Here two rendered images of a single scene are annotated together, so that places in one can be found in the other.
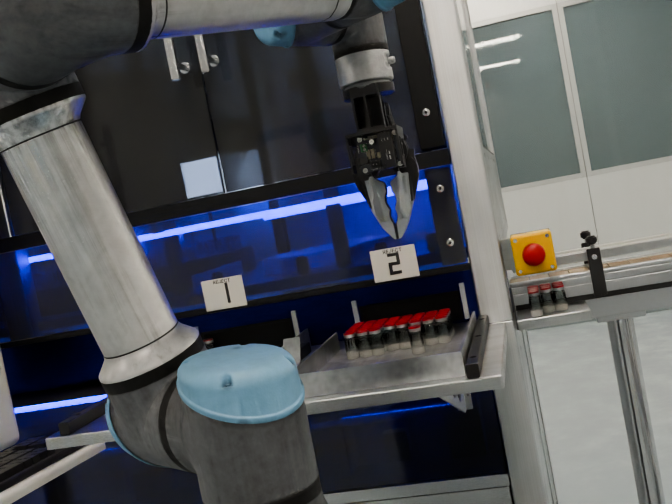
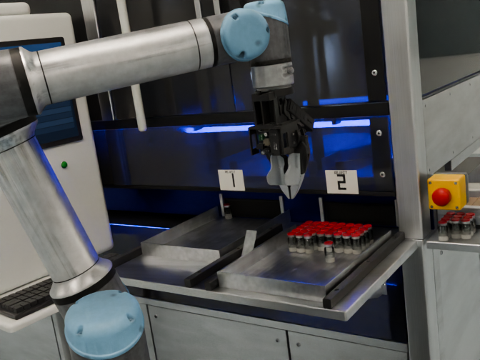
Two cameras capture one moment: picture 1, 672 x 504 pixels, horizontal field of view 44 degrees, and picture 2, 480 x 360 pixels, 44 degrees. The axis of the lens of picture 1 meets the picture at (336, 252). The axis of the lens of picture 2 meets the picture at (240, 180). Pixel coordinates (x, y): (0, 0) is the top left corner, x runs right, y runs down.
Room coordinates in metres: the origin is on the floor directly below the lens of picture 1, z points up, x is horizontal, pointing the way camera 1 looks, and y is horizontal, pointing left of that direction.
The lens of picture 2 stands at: (0.11, -0.44, 1.37)
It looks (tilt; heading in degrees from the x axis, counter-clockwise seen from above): 12 degrees down; 23
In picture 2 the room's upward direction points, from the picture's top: 8 degrees counter-clockwise
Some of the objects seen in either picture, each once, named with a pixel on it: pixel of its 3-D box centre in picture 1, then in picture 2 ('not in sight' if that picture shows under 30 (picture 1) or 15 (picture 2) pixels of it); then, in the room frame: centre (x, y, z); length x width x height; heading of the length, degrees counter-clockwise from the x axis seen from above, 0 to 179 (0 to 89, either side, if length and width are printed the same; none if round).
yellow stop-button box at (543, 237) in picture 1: (533, 251); (448, 191); (1.50, -0.35, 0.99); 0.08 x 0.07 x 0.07; 167
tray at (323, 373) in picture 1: (390, 351); (308, 257); (1.33, -0.06, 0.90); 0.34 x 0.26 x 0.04; 167
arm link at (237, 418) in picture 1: (243, 417); (108, 341); (0.81, 0.12, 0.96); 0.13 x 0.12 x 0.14; 40
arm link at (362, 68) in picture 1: (367, 72); (274, 76); (1.15, -0.09, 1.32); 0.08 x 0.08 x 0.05
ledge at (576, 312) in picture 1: (552, 313); (462, 237); (1.54, -0.38, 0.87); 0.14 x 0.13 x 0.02; 167
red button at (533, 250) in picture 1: (533, 254); (441, 196); (1.46, -0.34, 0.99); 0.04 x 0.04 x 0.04; 77
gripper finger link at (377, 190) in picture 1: (379, 208); (276, 177); (1.15, -0.07, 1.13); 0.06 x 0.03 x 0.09; 167
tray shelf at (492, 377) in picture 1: (301, 375); (258, 255); (1.41, 0.10, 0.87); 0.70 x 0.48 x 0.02; 77
